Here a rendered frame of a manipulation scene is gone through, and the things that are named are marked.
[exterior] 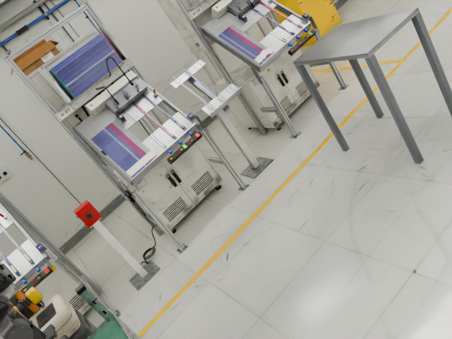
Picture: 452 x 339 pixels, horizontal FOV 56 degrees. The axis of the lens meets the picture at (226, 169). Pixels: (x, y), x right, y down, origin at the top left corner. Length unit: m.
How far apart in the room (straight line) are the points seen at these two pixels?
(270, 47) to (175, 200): 1.56
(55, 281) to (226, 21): 2.64
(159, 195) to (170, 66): 2.24
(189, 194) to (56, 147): 1.89
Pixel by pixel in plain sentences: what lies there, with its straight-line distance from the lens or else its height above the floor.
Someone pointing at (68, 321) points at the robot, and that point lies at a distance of 2.16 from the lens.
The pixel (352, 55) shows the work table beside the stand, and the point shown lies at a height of 0.80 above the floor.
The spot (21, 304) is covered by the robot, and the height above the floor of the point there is 0.90.
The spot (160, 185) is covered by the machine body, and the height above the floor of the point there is 0.43.
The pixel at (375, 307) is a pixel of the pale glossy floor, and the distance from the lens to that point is 2.21.
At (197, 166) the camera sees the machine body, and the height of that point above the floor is 0.33.
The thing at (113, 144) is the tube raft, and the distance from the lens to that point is 3.41.
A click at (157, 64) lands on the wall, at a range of 5.40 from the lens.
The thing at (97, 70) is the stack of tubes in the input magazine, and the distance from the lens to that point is 3.62.
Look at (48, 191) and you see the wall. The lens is 5.11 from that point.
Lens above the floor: 1.65
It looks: 23 degrees down
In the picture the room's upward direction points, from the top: 36 degrees counter-clockwise
